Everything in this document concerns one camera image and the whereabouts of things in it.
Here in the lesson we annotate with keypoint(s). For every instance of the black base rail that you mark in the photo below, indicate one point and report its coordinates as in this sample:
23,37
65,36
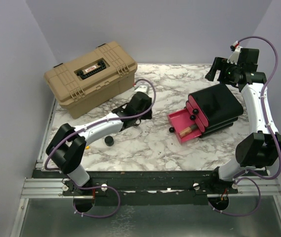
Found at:
143,187

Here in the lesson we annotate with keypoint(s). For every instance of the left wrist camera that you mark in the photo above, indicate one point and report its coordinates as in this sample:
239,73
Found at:
142,88

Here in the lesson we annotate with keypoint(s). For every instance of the tan plastic toolbox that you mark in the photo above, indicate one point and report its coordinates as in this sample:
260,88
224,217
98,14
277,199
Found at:
90,80

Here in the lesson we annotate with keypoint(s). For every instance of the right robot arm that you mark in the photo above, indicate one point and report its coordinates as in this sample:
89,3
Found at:
262,147

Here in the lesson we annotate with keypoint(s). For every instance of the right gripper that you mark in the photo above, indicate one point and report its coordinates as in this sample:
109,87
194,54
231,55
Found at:
221,64

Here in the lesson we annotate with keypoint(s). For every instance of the aluminium extrusion frame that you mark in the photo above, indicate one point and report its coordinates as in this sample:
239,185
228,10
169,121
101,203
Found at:
44,213

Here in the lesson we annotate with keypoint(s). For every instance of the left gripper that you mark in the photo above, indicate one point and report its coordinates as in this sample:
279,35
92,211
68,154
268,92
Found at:
148,115

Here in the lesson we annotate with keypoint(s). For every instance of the black makeup drawer organizer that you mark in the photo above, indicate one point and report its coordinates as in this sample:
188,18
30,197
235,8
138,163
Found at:
219,105

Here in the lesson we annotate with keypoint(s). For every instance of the pink top drawer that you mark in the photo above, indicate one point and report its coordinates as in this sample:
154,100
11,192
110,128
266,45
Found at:
197,111

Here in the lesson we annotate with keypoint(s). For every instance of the pink bottom drawer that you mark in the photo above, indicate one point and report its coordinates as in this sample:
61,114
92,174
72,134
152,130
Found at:
180,120

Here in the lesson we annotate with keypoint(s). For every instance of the small black round jar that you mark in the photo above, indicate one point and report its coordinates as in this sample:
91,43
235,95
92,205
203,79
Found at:
109,141

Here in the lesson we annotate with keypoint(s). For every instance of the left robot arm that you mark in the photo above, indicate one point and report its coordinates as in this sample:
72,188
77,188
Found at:
68,144

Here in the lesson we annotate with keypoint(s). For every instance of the pink drawer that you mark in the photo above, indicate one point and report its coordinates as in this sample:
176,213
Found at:
197,121
197,111
180,120

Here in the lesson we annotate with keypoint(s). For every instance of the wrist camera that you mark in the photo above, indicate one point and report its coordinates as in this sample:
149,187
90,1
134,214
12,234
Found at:
235,48
142,88

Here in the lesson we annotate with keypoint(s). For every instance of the beige concealer tube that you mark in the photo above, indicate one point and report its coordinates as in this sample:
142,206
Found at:
188,130

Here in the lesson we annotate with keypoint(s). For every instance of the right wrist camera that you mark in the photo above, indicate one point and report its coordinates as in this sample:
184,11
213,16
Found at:
235,48

